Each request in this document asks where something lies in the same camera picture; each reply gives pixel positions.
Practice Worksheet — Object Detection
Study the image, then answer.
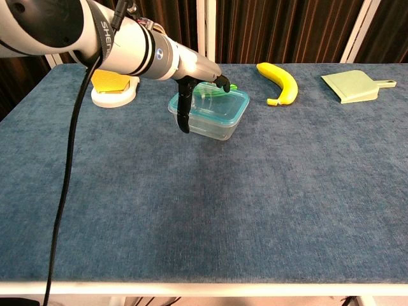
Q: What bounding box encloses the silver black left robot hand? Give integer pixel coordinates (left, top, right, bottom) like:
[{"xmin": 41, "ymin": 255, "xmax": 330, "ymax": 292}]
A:
[{"xmin": 173, "ymin": 44, "xmax": 231, "ymax": 134}]

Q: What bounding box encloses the translucent blue plastic lid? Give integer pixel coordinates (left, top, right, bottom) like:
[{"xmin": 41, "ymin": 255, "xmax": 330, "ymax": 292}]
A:
[{"xmin": 168, "ymin": 81, "xmax": 251, "ymax": 128}]

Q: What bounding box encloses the orange green snack bag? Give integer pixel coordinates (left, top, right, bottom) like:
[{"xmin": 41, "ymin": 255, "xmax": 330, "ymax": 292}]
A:
[{"xmin": 194, "ymin": 82, "xmax": 238, "ymax": 96}]

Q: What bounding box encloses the clear plastic food container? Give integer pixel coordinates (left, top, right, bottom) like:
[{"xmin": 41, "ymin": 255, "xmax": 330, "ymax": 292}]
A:
[{"xmin": 168, "ymin": 92, "xmax": 249, "ymax": 141}]

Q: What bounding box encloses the yellow banana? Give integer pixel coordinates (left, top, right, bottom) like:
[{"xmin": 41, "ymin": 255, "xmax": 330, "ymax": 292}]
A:
[{"xmin": 256, "ymin": 62, "xmax": 299, "ymax": 107}]

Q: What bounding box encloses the yellow sponge cube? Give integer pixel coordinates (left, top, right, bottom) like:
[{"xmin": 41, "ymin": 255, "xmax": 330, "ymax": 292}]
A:
[{"xmin": 91, "ymin": 69, "xmax": 131, "ymax": 94}]

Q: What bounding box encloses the white round plastic base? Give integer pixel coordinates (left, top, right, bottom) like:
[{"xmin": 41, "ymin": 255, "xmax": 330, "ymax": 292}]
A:
[{"xmin": 91, "ymin": 76, "xmax": 141, "ymax": 108}]

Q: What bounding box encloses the blue table cloth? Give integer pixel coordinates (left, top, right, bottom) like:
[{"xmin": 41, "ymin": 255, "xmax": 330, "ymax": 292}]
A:
[{"xmin": 0, "ymin": 62, "xmax": 408, "ymax": 284}]

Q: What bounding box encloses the pale green dustpan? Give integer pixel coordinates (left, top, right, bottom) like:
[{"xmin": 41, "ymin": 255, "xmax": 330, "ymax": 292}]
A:
[{"xmin": 320, "ymin": 70, "xmax": 398, "ymax": 105}]

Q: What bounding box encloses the white frame post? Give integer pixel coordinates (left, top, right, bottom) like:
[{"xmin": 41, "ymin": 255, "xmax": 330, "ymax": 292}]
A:
[
  {"xmin": 44, "ymin": 53, "xmax": 63, "ymax": 68},
  {"xmin": 196, "ymin": 0, "xmax": 217, "ymax": 64},
  {"xmin": 339, "ymin": 0, "xmax": 382, "ymax": 64}
]

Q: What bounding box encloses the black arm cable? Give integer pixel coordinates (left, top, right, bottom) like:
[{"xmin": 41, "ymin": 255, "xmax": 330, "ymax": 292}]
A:
[{"xmin": 43, "ymin": 0, "xmax": 138, "ymax": 306}]

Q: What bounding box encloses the white table frame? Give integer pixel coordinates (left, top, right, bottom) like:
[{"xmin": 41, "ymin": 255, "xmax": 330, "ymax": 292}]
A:
[{"xmin": 0, "ymin": 280, "xmax": 408, "ymax": 306}]

